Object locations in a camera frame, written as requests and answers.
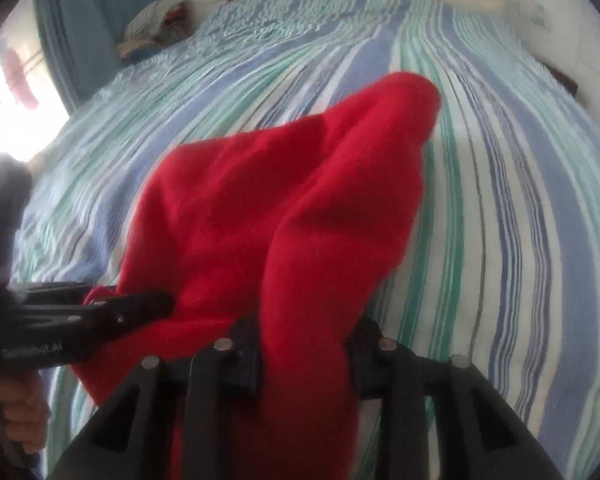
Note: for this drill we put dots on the red knit sweater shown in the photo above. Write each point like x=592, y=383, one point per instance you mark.
x=260, y=200

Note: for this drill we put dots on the pile of mixed clothes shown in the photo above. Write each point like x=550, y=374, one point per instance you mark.
x=150, y=20

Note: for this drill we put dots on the white wall socket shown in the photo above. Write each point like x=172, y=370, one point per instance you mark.
x=535, y=12

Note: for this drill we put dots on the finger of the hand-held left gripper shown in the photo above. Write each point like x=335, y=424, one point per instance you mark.
x=55, y=289
x=140, y=306

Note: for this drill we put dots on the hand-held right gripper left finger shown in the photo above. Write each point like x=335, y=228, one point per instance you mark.
x=245, y=357

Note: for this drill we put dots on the person's left hand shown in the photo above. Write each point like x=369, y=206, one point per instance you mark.
x=22, y=405

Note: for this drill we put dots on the striped bed sheet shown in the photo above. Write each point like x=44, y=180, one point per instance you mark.
x=480, y=210

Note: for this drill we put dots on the blue curtain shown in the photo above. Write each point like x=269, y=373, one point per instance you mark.
x=80, y=25

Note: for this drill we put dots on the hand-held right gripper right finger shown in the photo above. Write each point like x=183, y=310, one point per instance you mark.
x=362, y=362

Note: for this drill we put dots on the bright window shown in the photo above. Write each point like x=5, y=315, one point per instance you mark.
x=10, y=90

